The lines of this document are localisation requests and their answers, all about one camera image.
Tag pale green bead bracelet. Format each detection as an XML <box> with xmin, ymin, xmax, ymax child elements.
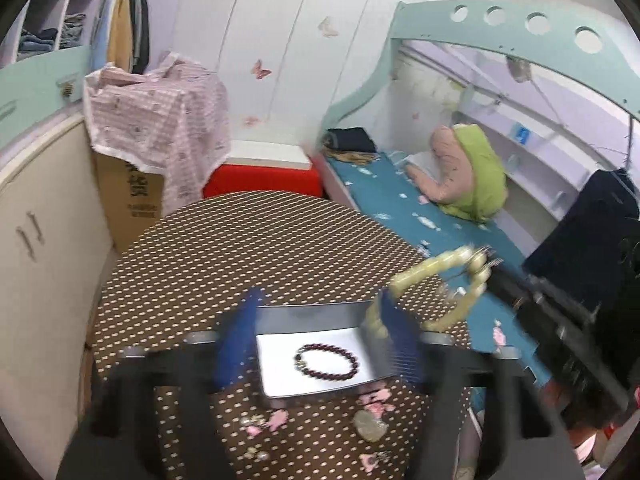
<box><xmin>362</xmin><ymin>244</ymin><xmax>497</xmax><ymax>346</ymax></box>

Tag dark red bead bracelet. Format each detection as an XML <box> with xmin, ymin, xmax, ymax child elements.
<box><xmin>292</xmin><ymin>342</ymin><xmax>362</xmax><ymax>383</ymax></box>

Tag pink floral hair clip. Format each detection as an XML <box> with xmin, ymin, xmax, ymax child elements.
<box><xmin>358</xmin><ymin>387</ymin><xmax>395</xmax><ymax>419</ymax></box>

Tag silver metal tin box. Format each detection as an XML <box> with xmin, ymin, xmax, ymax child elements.
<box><xmin>256</xmin><ymin>300</ymin><xmax>394</xmax><ymax>408</ymax></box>

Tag brown polka dot tablecloth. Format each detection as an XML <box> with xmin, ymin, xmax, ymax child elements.
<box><xmin>91</xmin><ymin>192</ymin><xmax>427</xmax><ymax>479</ymax></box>

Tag pink white charm cluster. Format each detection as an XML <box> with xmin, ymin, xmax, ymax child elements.
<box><xmin>245</xmin><ymin>410</ymin><xmax>288</xmax><ymax>437</ymax></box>

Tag pale jade pendant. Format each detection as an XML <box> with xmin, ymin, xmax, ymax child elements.
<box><xmin>352</xmin><ymin>410</ymin><xmax>388</xmax><ymax>443</ymax></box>

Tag teal bed mattress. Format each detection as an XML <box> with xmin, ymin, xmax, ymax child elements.
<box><xmin>312</xmin><ymin>153</ymin><xmax>551</xmax><ymax>387</ymax></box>

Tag green pink plush pillow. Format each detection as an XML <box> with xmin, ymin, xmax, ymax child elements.
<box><xmin>405</xmin><ymin>125</ymin><xmax>508</xmax><ymax>223</ymax></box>

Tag brown cardboard box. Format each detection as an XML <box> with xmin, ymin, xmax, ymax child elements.
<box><xmin>93</xmin><ymin>153</ymin><xmax>164</xmax><ymax>254</ymax></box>

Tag red storage box white lid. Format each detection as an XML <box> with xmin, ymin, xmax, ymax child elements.
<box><xmin>202</xmin><ymin>140</ymin><xmax>323</xmax><ymax>198</ymax></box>

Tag dark folded clothes pile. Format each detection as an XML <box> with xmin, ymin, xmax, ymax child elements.
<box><xmin>321</xmin><ymin>127</ymin><xmax>378</xmax><ymax>165</ymax></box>

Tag pink checkered cloth cover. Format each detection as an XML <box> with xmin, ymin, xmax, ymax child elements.
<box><xmin>82</xmin><ymin>53</ymin><xmax>231</xmax><ymax>214</ymax></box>

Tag mint green drawer unit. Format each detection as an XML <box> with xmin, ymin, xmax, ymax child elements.
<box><xmin>0</xmin><ymin>47</ymin><xmax>91</xmax><ymax>148</ymax></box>

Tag hanging clothes in wardrobe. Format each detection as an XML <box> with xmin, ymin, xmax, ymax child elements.
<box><xmin>91</xmin><ymin>0</ymin><xmax>150</xmax><ymax>74</ymax></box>

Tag white open wardrobe shelves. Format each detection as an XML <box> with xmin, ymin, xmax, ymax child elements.
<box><xmin>1</xmin><ymin>0</ymin><xmax>102</xmax><ymax>66</ymax></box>

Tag cream cabinet with handles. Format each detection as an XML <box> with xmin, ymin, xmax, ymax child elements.
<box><xmin>0</xmin><ymin>109</ymin><xmax>116</xmax><ymax>441</ymax></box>

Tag mint green bunk bed frame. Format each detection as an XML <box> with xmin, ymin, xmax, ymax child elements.
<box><xmin>321</xmin><ymin>0</ymin><xmax>639</xmax><ymax>156</ymax></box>

